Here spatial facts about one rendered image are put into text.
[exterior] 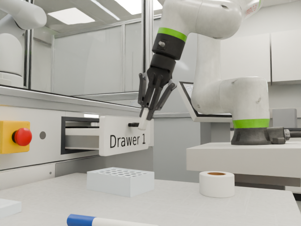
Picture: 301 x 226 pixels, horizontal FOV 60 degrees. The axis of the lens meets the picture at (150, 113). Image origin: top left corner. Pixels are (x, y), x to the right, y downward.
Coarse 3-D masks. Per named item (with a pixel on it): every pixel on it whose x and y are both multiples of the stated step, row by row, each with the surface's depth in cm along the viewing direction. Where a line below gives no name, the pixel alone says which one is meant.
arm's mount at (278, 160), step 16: (208, 144) 102; (224, 144) 99; (272, 144) 89; (288, 144) 86; (192, 160) 83; (208, 160) 81; (224, 160) 79; (240, 160) 77; (256, 160) 75; (272, 160) 73; (288, 160) 72; (288, 176) 71
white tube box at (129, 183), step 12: (108, 168) 63; (120, 168) 63; (96, 180) 56; (108, 180) 54; (120, 180) 52; (132, 180) 51; (144, 180) 54; (108, 192) 54; (120, 192) 52; (132, 192) 51; (144, 192) 54
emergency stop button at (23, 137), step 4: (20, 128) 57; (24, 128) 57; (16, 132) 56; (20, 132) 56; (24, 132) 57; (28, 132) 57; (16, 136) 55; (20, 136) 56; (24, 136) 56; (28, 136) 57; (16, 140) 56; (20, 140) 56; (24, 140) 56; (28, 140) 57; (20, 144) 56; (24, 144) 57
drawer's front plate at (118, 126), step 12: (108, 120) 73; (120, 120) 79; (132, 120) 86; (108, 132) 73; (120, 132) 79; (132, 132) 86; (144, 132) 94; (108, 144) 72; (120, 144) 79; (132, 144) 85; (144, 144) 94
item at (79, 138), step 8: (72, 128) 78; (80, 128) 77; (88, 128) 75; (96, 128) 74; (72, 136) 77; (80, 136) 76; (88, 136) 75; (96, 136) 74; (72, 144) 77; (80, 144) 76; (88, 144) 75; (96, 144) 74
